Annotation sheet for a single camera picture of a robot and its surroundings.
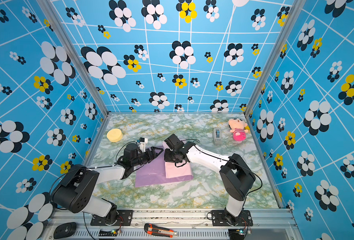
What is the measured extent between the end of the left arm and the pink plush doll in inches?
22.3

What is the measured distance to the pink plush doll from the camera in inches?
39.7

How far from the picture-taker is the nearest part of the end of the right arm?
2.06 ft

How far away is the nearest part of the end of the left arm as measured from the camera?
2.28ft
